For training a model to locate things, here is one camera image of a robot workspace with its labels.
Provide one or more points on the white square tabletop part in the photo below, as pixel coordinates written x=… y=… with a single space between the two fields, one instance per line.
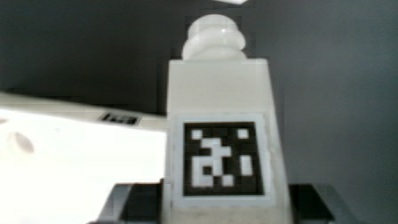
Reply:
x=76 y=148

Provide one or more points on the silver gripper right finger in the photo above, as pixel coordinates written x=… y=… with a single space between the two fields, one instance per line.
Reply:
x=319 y=206

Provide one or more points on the white leg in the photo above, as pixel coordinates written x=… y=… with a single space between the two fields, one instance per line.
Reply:
x=225 y=182

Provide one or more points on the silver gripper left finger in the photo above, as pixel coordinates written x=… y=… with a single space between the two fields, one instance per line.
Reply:
x=133 y=205

